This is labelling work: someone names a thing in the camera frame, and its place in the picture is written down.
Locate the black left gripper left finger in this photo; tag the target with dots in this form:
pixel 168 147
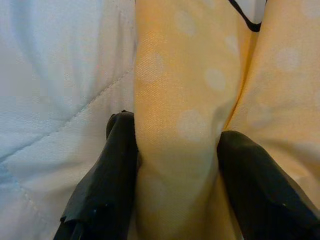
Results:
pixel 110 187

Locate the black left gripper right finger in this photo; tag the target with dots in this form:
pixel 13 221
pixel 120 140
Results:
pixel 255 190

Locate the yellow egg cartoon quilt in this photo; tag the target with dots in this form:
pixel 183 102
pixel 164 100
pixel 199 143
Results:
pixel 187 75

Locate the white quilted bed sheet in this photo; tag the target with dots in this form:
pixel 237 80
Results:
pixel 62 75

